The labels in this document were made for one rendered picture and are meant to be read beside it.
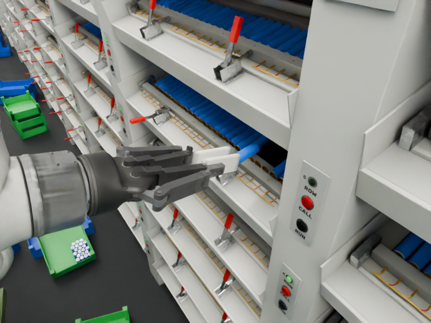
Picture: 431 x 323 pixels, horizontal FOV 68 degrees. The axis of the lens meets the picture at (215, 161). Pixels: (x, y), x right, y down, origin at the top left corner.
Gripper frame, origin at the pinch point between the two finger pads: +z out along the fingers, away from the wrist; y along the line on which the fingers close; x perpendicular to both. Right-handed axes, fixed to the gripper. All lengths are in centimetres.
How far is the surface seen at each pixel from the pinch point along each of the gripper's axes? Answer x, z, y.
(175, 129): 7.5, 8.9, 25.8
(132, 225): 86, 28, 79
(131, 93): 7, 8, 50
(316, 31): -21.7, -1.7, -11.8
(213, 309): 66, 24, 11
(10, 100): 87, 0, 250
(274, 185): 3.9, 10.3, -4.6
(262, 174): 3.8, 10.6, -1.4
